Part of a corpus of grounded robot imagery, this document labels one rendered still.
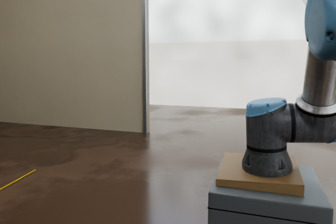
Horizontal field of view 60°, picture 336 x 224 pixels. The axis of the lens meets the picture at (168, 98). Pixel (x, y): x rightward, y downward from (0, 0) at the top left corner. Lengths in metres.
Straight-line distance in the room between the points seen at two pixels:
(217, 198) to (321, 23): 0.82
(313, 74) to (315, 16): 0.67
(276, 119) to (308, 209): 0.31
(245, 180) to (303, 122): 0.29
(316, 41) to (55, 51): 6.08
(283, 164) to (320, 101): 0.27
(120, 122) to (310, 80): 4.86
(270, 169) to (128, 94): 4.57
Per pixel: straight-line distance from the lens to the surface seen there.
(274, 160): 1.16
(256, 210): 1.10
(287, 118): 1.13
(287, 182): 1.13
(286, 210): 1.10
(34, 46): 6.67
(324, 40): 0.37
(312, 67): 1.05
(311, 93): 1.09
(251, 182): 1.12
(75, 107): 6.15
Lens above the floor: 1.30
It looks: 7 degrees down
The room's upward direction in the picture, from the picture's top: straight up
